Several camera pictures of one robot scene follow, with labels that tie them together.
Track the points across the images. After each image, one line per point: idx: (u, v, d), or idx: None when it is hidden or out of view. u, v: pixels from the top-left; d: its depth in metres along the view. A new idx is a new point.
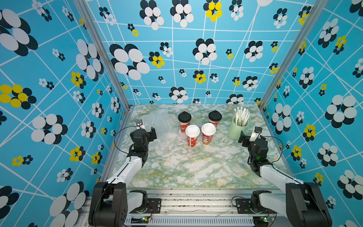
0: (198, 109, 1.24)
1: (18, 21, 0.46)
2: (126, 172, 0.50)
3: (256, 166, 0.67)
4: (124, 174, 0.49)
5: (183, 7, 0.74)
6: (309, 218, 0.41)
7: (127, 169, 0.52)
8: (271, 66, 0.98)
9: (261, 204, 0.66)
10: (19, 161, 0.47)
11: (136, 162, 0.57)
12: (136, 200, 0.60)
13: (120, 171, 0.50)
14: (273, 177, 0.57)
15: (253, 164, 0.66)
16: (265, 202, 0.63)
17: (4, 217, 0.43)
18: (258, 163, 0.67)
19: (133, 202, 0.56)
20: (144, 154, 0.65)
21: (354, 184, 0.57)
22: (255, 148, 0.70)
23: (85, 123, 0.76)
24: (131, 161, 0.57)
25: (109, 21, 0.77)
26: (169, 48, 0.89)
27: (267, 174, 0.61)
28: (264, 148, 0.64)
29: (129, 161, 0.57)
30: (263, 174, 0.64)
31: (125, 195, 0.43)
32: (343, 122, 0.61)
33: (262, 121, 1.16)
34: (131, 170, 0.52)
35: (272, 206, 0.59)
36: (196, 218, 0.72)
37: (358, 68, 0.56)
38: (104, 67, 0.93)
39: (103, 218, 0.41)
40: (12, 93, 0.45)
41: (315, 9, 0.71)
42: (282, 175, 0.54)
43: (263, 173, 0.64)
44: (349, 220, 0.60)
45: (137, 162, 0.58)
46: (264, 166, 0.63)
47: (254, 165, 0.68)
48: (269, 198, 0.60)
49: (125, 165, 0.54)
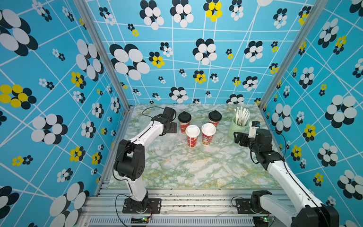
0: (198, 109, 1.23)
1: (18, 21, 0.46)
2: (148, 136, 0.55)
3: (263, 157, 0.59)
4: (145, 137, 0.54)
5: (183, 7, 0.74)
6: None
7: (149, 133, 0.57)
8: (271, 66, 0.98)
9: (262, 205, 0.65)
10: (19, 161, 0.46)
11: (158, 128, 0.61)
12: (141, 189, 0.61)
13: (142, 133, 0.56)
14: (285, 185, 0.50)
15: (260, 156, 0.61)
16: (267, 206, 0.62)
17: (4, 217, 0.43)
18: (265, 154, 0.59)
19: (138, 188, 0.59)
20: (167, 121, 0.67)
21: (354, 184, 0.57)
22: (257, 139, 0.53)
23: (84, 123, 0.75)
24: (154, 126, 0.62)
25: (109, 21, 0.77)
26: (169, 48, 0.89)
27: (277, 178, 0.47)
28: (267, 135, 0.60)
29: (151, 126, 0.61)
30: (271, 171, 0.57)
31: (143, 156, 0.50)
32: (343, 122, 0.61)
33: (262, 121, 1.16)
34: (151, 135, 0.57)
35: (274, 212, 0.58)
36: (197, 218, 0.72)
37: (358, 68, 0.56)
38: (104, 67, 0.93)
39: (124, 170, 0.50)
40: (12, 93, 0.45)
41: (315, 8, 0.70)
42: (298, 188, 0.46)
43: (271, 172, 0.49)
44: (349, 220, 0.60)
45: (159, 127, 0.63)
46: (276, 164, 0.55)
47: (260, 156, 0.61)
48: (272, 204, 0.59)
49: (147, 128, 0.59)
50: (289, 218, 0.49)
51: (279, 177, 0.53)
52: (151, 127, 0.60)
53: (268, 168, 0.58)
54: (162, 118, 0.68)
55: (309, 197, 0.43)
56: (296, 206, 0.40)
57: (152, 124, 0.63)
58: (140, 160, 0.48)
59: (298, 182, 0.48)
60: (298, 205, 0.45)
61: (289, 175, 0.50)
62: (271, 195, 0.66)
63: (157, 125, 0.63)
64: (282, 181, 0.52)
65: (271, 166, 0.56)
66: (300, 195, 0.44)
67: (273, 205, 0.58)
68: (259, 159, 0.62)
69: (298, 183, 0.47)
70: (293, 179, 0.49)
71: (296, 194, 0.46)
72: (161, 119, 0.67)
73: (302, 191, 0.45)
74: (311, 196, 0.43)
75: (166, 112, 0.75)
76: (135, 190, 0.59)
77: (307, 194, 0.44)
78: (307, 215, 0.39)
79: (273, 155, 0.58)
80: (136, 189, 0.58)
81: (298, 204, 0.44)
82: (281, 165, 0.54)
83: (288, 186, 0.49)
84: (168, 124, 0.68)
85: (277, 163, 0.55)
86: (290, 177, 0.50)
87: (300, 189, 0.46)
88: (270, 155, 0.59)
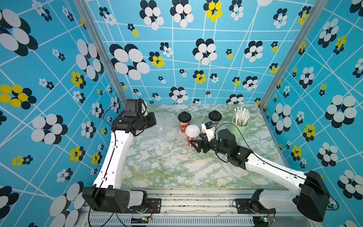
0: (198, 109, 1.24)
1: (18, 21, 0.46)
2: (116, 165, 0.42)
3: (237, 160, 0.58)
4: (113, 170, 0.42)
5: (183, 7, 0.74)
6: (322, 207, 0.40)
7: (116, 160, 0.43)
8: (271, 66, 0.98)
9: (266, 206, 0.63)
10: (19, 161, 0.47)
11: (125, 143, 0.46)
12: (136, 197, 0.59)
13: (108, 164, 0.42)
14: (269, 173, 0.50)
15: (233, 160, 0.58)
16: (266, 203, 0.62)
17: (4, 217, 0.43)
18: (237, 155, 0.58)
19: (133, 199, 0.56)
20: (133, 121, 0.50)
21: (354, 184, 0.57)
22: (223, 144, 0.60)
23: (85, 123, 0.76)
24: (118, 142, 0.46)
25: (109, 21, 0.77)
26: (169, 48, 0.89)
27: (259, 171, 0.54)
28: (231, 138, 0.56)
29: (116, 145, 0.45)
30: (250, 168, 0.56)
31: (121, 190, 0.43)
32: (343, 122, 0.61)
33: (262, 121, 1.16)
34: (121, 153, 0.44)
35: (278, 206, 0.57)
36: (196, 218, 0.72)
37: (358, 68, 0.56)
38: (104, 67, 0.93)
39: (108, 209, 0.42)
40: (12, 93, 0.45)
41: (315, 8, 0.70)
42: (283, 172, 0.47)
43: (251, 169, 0.56)
44: (349, 220, 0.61)
45: (127, 137, 0.47)
46: (250, 161, 0.54)
47: (234, 160, 0.58)
48: (271, 199, 0.59)
49: (112, 152, 0.44)
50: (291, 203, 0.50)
51: (260, 170, 0.53)
52: (115, 148, 0.45)
53: (246, 167, 0.57)
54: (126, 121, 0.49)
55: (295, 176, 0.45)
56: (291, 189, 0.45)
57: (115, 139, 0.46)
58: (120, 196, 0.40)
59: (278, 167, 0.49)
60: (292, 187, 0.45)
61: (266, 164, 0.51)
62: (264, 191, 0.67)
63: (121, 140, 0.46)
64: (264, 172, 0.52)
65: (248, 165, 0.55)
66: (288, 178, 0.45)
67: (271, 199, 0.59)
68: (234, 162, 0.59)
69: (277, 167, 0.49)
70: (271, 167, 0.50)
71: (285, 178, 0.46)
72: (127, 121, 0.49)
73: (287, 174, 0.46)
74: (295, 174, 0.45)
75: (130, 108, 0.54)
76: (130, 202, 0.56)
77: (291, 173, 0.46)
78: (309, 194, 0.40)
79: (243, 154, 0.58)
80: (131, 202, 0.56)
81: (293, 187, 0.45)
82: (255, 159, 0.54)
83: (273, 173, 0.49)
84: (136, 122, 0.51)
85: (250, 159, 0.55)
86: (268, 165, 0.51)
87: (284, 173, 0.47)
88: (240, 154, 0.58)
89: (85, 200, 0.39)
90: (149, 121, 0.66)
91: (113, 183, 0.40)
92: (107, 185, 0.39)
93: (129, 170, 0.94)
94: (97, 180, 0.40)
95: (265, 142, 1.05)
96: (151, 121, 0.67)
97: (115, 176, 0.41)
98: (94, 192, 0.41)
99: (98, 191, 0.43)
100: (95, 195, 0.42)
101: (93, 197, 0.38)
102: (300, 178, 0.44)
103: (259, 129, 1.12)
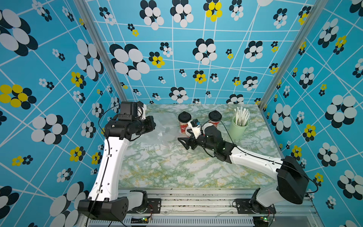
0: (198, 109, 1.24)
1: (18, 21, 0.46)
2: (111, 176, 0.40)
3: (223, 155, 0.60)
4: (108, 181, 0.39)
5: (183, 7, 0.74)
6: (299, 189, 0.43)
7: (110, 170, 0.40)
8: (271, 66, 0.98)
9: (265, 205, 0.62)
10: (19, 161, 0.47)
11: (119, 151, 0.43)
12: (136, 198, 0.59)
13: (103, 175, 0.40)
14: (251, 163, 0.53)
15: (220, 155, 0.61)
16: (262, 200, 0.63)
17: (4, 217, 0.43)
18: (222, 151, 0.61)
19: (133, 201, 0.56)
20: (128, 126, 0.46)
21: (354, 184, 0.57)
22: (210, 139, 0.62)
23: (85, 123, 0.76)
24: (112, 150, 0.42)
25: (109, 21, 0.77)
26: (169, 48, 0.89)
27: (243, 162, 0.56)
28: (217, 133, 0.59)
29: (109, 154, 0.42)
30: (236, 161, 0.58)
31: (119, 200, 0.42)
32: (343, 122, 0.61)
33: (262, 121, 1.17)
34: (116, 162, 0.42)
35: (272, 200, 0.58)
36: (197, 218, 0.72)
37: (358, 68, 0.56)
38: (104, 67, 0.93)
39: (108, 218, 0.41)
40: (12, 93, 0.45)
41: (315, 8, 0.70)
42: (263, 161, 0.50)
43: (236, 161, 0.58)
44: (349, 221, 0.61)
45: (122, 144, 0.44)
46: (234, 153, 0.57)
47: (220, 155, 0.61)
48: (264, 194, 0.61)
49: (106, 162, 0.41)
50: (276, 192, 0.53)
51: (244, 161, 0.55)
52: (109, 157, 0.42)
53: (231, 161, 0.60)
54: (120, 125, 0.46)
55: (273, 162, 0.48)
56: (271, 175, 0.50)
57: (108, 147, 0.43)
58: (118, 206, 0.39)
59: (258, 156, 0.52)
60: (270, 173, 0.49)
61: (248, 154, 0.54)
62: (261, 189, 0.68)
63: (116, 148, 0.43)
64: (246, 163, 0.55)
65: (233, 158, 0.58)
66: (267, 165, 0.48)
67: (264, 195, 0.61)
68: (220, 158, 0.62)
69: (257, 156, 0.52)
70: (252, 156, 0.53)
71: (264, 166, 0.49)
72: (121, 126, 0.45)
73: (266, 161, 0.49)
74: (272, 161, 0.49)
75: (124, 110, 0.51)
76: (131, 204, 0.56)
77: (270, 161, 0.49)
78: (285, 177, 0.42)
79: (228, 148, 0.61)
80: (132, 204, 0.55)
81: (272, 172, 0.48)
82: (238, 152, 0.57)
83: (254, 162, 0.52)
84: (132, 126, 0.47)
85: (234, 152, 0.58)
86: (250, 156, 0.54)
87: (264, 161, 0.50)
88: (225, 149, 0.61)
89: (81, 213, 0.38)
90: (147, 125, 0.62)
91: (108, 196, 0.38)
92: (102, 197, 0.38)
93: (129, 170, 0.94)
94: (92, 192, 0.38)
95: (265, 142, 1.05)
96: (149, 126, 0.63)
97: (110, 187, 0.39)
98: (90, 205, 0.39)
99: (94, 203, 0.41)
100: (91, 208, 0.40)
101: (89, 211, 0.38)
102: (277, 163, 0.47)
103: (259, 129, 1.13)
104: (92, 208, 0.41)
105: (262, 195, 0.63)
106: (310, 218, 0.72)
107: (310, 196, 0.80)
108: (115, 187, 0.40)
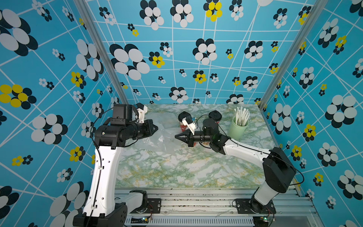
0: (198, 109, 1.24)
1: (18, 21, 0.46)
2: (105, 190, 0.37)
3: (217, 145, 0.65)
4: (102, 195, 0.37)
5: (183, 7, 0.74)
6: (283, 178, 0.45)
7: (104, 183, 0.38)
8: (271, 66, 0.98)
9: (263, 203, 0.63)
10: (19, 161, 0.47)
11: (112, 162, 0.39)
12: (135, 200, 0.59)
13: (97, 189, 0.37)
14: (241, 153, 0.57)
15: (214, 145, 0.66)
16: (260, 197, 0.63)
17: (4, 217, 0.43)
18: (217, 142, 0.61)
19: (133, 202, 0.56)
20: (121, 130, 0.41)
21: (354, 184, 0.57)
22: (208, 131, 0.66)
23: (85, 123, 0.76)
24: (105, 161, 0.39)
25: (109, 21, 0.77)
26: (169, 48, 0.89)
27: (234, 153, 0.60)
28: (214, 126, 0.62)
29: (101, 166, 0.39)
30: (228, 152, 0.62)
31: (115, 212, 0.39)
32: (343, 122, 0.61)
33: (262, 121, 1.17)
34: (110, 174, 0.39)
35: (269, 198, 0.59)
36: (197, 218, 0.72)
37: (358, 68, 0.56)
38: (104, 67, 0.93)
39: None
40: (12, 93, 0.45)
41: (315, 8, 0.70)
42: (252, 150, 0.54)
43: (228, 152, 0.62)
44: (349, 221, 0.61)
45: (115, 154, 0.40)
46: (227, 144, 0.61)
47: (215, 145, 0.65)
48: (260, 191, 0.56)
49: (99, 175, 0.38)
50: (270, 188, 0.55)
51: (236, 152, 0.59)
52: (102, 170, 0.38)
53: (225, 152, 0.64)
54: (112, 130, 0.41)
55: (261, 152, 0.51)
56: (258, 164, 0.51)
57: (100, 158, 0.39)
58: (115, 219, 0.38)
59: (248, 146, 0.56)
60: (257, 162, 0.52)
61: (240, 145, 0.58)
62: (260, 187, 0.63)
63: (108, 159, 0.39)
64: (238, 153, 0.58)
65: (225, 149, 0.62)
66: (255, 154, 0.52)
67: (260, 191, 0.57)
68: (215, 148, 0.66)
69: (248, 146, 0.56)
70: (243, 147, 0.57)
71: (253, 155, 0.52)
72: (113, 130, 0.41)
73: (255, 152, 0.52)
74: (261, 151, 0.52)
75: (117, 114, 0.46)
76: (131, 204, 0.54)
77: (258, 151, 0.52)
78: (270, 165, 0.45)
79: (222, 139, 0.66)
80: (131, 205, 0.54)
81: (258, 161, 0.51)
82: (230, 143, 0.62)
83: (245, 153, 0.55)
84: (125, 131, 0.42)
85: (227, 143, 0.62)
86: (241, 146, 0.57)
87: (253, 151, 0.53)
88: (220, 141, 0.65)
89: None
90: (145, 129, 0.56)
91: (104, 211, 0.36)
92: (98, 213, 0.36)
93: (129, 169, 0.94)
94: (87, 207, 0.36)
95: (265, 142, 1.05)
96: (147, 130, 0.57)
97: (105, 203, 0.37)
98: (85, 220, 0.35)
99: (89, 219, 0.39)
100: (87, 223, 0.39)
101: (85, 225, 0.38)
102: (264, 153, 0.50)
103: (259, 129, 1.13)
104: (88, 223, 0.39)
105: (260, 194, 0.62)
106: (310, 218, 0.72)
107: (310, 196, 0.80)
108: (110, 200, 0.38)
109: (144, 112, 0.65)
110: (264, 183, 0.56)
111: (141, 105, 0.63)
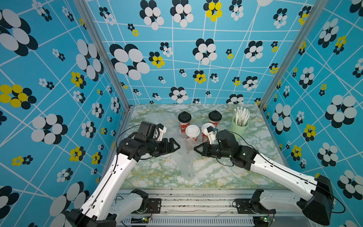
0: (198, 109, 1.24)
1: (18, 21, 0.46)
2: (107, 194, 0.40)
3: (242, 161, 0.53)
4: (102, 198, 0.40)
5: (183, 7, 0.74)
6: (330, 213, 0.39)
7: (109, 188, 0.41)
8: (271, 66, 0.98)
9: (267, 207, 0.62)
10: (19, 161, 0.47)
11: (124, 170, 0.44)
12: (134, 203, 0.59)
13: (101, 190, 0.41)
14: (278, 177, 0.48)
15: (237, 161, 0.54)
16: (267, 204, 0.61)
17: (4, 217, 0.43)
18: (240, 156, 0.54)
19: (130, 205, 0.56)
20: (140, 146, 0.47)
21: (355, 184, 0.57)
22: (223, 144, 0.57)
23: (85, 123, 0.76)
24: (117, 168, 0.44)
25: (109, 21, 0.77)
26: (169, 48, 0.89)
27: (263, 173, 0.51)
28: (230, 137, 0.54)
29: (114, 170, 0.43)
30: (255, 170, 0.53)
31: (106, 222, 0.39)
32: (343, 122, 0.61)
33: (262, 121, 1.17)
34: (119, 181, 0.43)
35: (280, 207, 0.57)
36: (196, 218, 0.72)
37: (358, 68, 0.56)
38: (104, 67, 0.93)
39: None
40: (12, 93, 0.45)
41: (315, 9, 0.71)
42: (293, 178, 0.45)
43: (256, 170, 0.52)
44: (349, 221, 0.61)
45: (129, 164, 0.45)
46: (258, 163, 0.50)
47: (237, 160, 0.54)
48: (272, 200, 0.59)
49: (108, 178, 0.42)
50: (295, 205, 0.49)
51: (267, 172, 0.50)
52: (113, 174, 0.43)
53: (251, 168, 0.53)
54: (133, 145, 0.48)
55: (306, 181, 0.43)
56: (300, 195, 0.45)
57: (115, 163, 0.45)
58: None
59: (287, 170, 0.47)
60: (303, 193, 0.44)
61: (274, 167, 0.48)
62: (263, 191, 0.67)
63: (121, 166, 0.44)
64: (271, 175, 0.49)
65: (254, 167, 0.52)
66: (298, 183, 0.43)
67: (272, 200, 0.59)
68: (238, 163, 0.55)
69: (285, 170, 0.47)
70: (280, 170, 0.47)
71: (295, 184, 0.44)
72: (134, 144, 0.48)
73: (298, 179, 0.44)
74: (306, 179, 0.44)
75: (142, 130, 0.53)
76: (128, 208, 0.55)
77: (302, 178, 0.44)
78: (321, 201, 0.39)
79: (247, 153, 0.54)
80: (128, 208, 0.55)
81: (304, 194, 0.43)
82: (263, 161, 0.51)
83: (282, 178, 0.47)
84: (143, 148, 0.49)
85: (257, 161, 0.51)
86: (276, 169, 0.48)
87: (295, 178, 0.45)
88: (245, 155, 0.54)
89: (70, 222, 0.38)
90: (161, 147, 0.61)
91: (97, 214, 0.37)
92: (91, 214, 0.37)
93: None
94: (85, 205, 0.39)
95: (265, 142, 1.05)
96: (163, 148, 0.62)
97: (102, 206, 0.39)
98: (78, 217, 0.37)
99: (82, 217, 0.41)
100: (78, 222, 0.40)
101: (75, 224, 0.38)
102: (311, 183, 0.42)
103: (259, 129, 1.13)
104: (79, 222, 0.40)
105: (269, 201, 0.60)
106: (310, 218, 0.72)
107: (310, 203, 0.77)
108: (107, 206, 0.40)
109: (164, 131, 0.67)
110: (283, 196, 0.56)
111: (161, 125, 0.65)
